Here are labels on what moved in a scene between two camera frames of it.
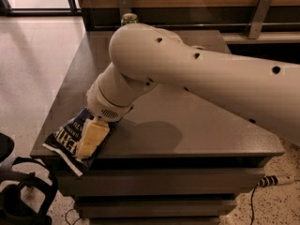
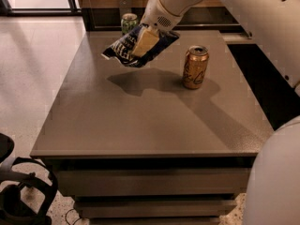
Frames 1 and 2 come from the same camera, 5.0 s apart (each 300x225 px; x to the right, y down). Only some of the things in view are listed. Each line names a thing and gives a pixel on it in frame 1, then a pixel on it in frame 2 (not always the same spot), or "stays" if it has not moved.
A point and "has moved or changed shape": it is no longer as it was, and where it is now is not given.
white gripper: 101,108 -> 155,12
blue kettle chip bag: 65,142 has moved or changed shape
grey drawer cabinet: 173,159 stays
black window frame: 7,10 stays
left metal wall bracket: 125,5 stays
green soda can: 128,18 stays
